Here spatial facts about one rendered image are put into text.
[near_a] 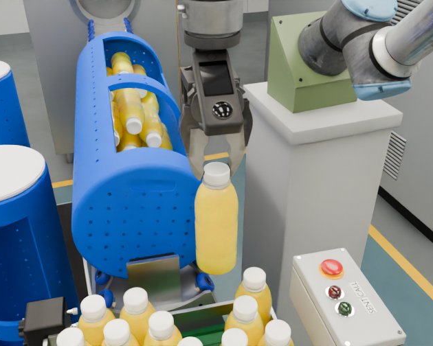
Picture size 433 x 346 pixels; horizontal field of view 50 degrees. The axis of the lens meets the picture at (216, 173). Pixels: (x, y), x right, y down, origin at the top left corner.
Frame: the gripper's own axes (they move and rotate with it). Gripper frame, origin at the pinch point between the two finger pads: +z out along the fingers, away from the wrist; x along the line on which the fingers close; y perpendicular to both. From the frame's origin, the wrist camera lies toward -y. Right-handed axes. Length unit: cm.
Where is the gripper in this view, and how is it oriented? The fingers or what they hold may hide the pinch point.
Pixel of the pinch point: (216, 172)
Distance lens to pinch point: 67.7
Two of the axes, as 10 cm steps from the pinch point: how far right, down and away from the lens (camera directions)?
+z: 0.0, 8.4, 5.4
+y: -2.3, -5.3, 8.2
